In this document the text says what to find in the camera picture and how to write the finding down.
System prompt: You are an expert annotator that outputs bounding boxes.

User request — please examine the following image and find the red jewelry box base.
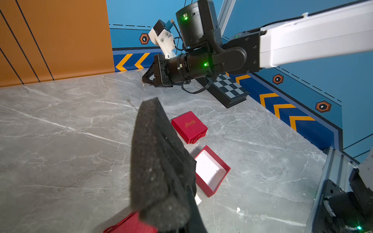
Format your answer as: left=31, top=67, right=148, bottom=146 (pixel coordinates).
left=195, top=146, right=231, bottom=198

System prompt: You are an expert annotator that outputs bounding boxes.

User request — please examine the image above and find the aluminium front rail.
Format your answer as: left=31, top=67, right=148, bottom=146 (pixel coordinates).
left=305, top=147, right=360, bottom=233

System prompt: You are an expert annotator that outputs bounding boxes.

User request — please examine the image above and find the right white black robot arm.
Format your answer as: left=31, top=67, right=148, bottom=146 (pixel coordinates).
left=142, top=1, right=373, bottom=87

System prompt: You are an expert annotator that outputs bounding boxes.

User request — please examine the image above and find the left closed red jewelry box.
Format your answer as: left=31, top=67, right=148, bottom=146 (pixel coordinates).
left=103, top=212, right=158, bottom=233

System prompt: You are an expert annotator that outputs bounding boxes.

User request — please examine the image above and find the right aluminium corner post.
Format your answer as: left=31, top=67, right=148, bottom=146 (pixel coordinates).
left=218, top=0, right=236, bottom=34

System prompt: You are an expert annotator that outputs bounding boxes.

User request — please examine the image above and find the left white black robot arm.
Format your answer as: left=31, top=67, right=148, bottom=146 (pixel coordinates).
left=305, top=152, right=373, bottom=233

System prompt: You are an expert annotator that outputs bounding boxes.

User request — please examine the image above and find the black white chessboard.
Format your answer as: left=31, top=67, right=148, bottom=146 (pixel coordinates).
left=207, top=74, right=249, bottom=108

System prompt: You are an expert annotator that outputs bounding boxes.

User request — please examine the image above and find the red jewelry box lid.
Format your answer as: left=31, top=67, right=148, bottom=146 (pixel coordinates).
left=171, top=111, right=208, bottom=144

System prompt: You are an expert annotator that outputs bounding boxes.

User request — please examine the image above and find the black foam insert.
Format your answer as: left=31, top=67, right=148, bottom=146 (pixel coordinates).
left=130, top=98, right=197, bottom=233

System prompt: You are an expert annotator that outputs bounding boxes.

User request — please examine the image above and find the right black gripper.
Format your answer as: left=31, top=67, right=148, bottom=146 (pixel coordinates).
left=142, top=54, right=175, bottom=87

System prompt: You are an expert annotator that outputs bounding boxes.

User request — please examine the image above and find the cream lotus print box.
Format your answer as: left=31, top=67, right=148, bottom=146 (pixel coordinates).
left=195, top=194, right=202, bottom=205

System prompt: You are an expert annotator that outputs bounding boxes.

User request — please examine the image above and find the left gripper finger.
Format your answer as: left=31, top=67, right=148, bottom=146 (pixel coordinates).
left=175, top=186, right=207, bottom=233

